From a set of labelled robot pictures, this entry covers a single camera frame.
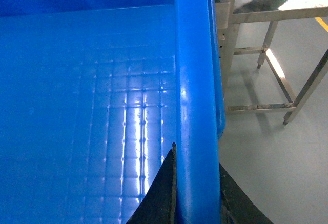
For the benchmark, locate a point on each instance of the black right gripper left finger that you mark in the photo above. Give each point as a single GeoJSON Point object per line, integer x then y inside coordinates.
{"type": "Point", "coordinates": [159, 204]}

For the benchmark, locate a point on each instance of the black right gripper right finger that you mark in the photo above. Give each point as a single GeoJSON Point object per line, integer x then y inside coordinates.
{"type": "Point", "coordinates": [236, 207]}

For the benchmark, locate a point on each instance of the large blue plastic crate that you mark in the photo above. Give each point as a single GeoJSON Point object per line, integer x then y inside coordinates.
{"type": "Point", "coordinates": [93, 95]}

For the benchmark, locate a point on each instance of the stainless steel table frame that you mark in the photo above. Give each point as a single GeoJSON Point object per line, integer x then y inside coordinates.
{"type": "Point", "coordinates": [230, 14]}

